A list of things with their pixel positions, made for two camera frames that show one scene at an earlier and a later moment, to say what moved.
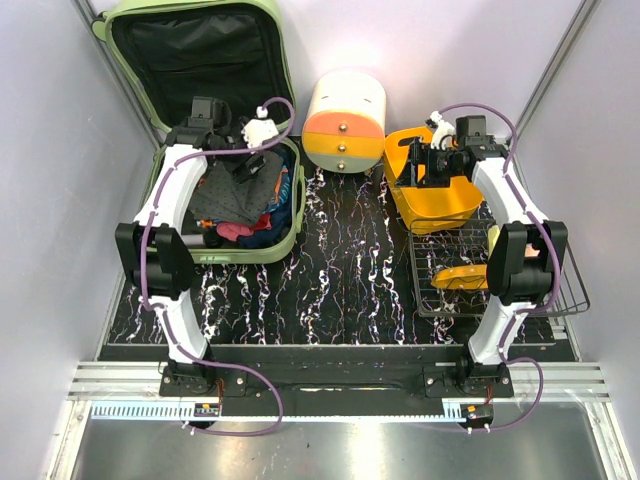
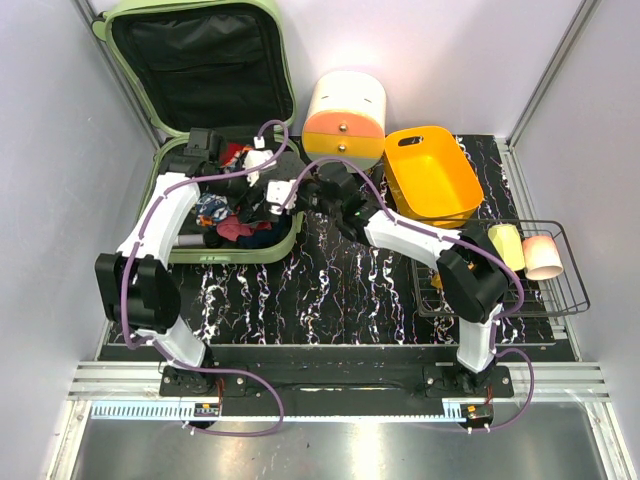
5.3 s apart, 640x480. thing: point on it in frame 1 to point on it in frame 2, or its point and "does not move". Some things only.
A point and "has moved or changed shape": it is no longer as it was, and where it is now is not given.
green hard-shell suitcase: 214,76 does not move
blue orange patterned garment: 280,211 to 210,209
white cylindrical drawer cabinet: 344,123 does not move
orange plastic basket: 423,207 does not move
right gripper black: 420,154 to 301,186
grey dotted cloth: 221,196 has moved or changed shape
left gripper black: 241,171 to 243,203
